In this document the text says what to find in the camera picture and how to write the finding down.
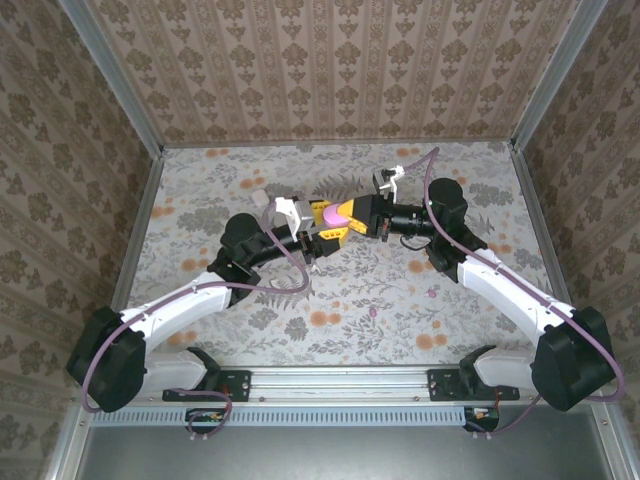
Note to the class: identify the pink earbud charging case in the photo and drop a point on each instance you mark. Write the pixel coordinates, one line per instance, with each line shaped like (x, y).
(334, 215)

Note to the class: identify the white earbud charging case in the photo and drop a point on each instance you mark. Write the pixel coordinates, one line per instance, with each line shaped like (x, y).
(259, 197)

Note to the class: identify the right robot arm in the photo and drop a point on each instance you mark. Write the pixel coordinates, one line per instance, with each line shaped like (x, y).
(500, 295)

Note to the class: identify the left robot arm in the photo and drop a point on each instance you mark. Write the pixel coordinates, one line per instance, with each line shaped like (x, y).
(185, 312)

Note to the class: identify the black connector board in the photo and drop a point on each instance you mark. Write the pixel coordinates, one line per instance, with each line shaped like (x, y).
(482, 420)
(205, 420)

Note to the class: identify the grey metal panel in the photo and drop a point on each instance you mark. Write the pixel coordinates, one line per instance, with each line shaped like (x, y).
(350, 455)

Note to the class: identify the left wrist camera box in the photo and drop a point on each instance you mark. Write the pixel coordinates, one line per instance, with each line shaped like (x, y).
(290, 210)

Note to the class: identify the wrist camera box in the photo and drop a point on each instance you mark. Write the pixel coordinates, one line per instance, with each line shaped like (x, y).
(390, 177)
(290, 210)

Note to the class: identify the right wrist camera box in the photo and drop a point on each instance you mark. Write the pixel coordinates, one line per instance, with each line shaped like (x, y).
(390, 177)

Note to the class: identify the aluminium table end rail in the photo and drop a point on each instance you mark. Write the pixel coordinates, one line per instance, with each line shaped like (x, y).
(340, 143)

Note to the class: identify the aluminium table side rail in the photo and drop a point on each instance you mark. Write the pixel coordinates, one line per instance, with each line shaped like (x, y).
(133, 250)
(540, 225)

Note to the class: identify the aluminium mounting rail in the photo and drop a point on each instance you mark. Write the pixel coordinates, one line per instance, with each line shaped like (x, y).
(340, 382)

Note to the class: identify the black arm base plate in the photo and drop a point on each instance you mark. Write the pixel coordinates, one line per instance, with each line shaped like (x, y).
(442, 385)
(235, 385)

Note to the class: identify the aluminium frame post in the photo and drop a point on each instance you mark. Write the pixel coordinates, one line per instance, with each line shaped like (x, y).
(555, 75)
(114, 75)

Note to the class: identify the aluminium frame bar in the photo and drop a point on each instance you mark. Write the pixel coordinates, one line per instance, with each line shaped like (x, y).
(615, 440)
(67, 445)

